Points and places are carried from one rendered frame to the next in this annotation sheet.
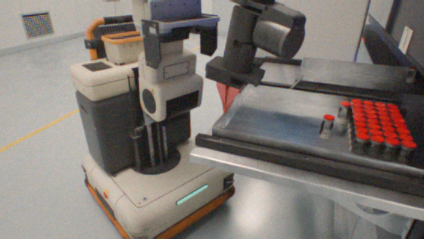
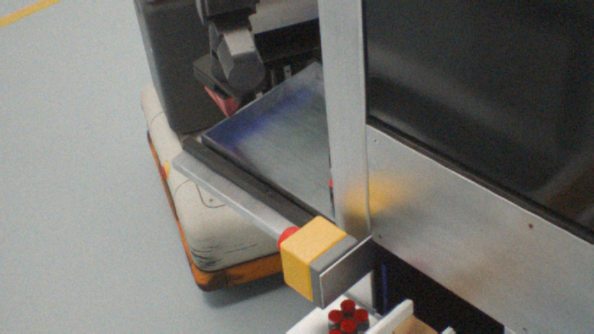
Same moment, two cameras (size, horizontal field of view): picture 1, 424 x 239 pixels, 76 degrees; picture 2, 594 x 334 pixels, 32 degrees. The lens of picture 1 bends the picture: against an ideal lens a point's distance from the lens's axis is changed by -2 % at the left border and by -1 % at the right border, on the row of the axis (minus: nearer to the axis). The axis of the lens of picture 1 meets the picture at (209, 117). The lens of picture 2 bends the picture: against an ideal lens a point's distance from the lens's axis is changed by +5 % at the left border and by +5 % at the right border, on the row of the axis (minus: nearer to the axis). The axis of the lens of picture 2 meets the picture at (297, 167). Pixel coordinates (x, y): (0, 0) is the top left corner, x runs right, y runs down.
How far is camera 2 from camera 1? 1.21 m
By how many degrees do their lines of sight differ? 27
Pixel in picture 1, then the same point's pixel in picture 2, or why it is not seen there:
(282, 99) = not seen: hidden behind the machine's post
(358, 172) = (300, 220)
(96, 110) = (151, 18)
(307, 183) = (255, 218)
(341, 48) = not seen: outside the picture
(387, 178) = not seen: hidden behind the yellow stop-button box
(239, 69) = (222, 79)
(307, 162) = (266, 197)
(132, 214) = (194, 216)
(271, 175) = (231, 201)
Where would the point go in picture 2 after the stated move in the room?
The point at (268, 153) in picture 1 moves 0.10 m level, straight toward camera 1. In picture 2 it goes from (238, 178) to (194, 216)
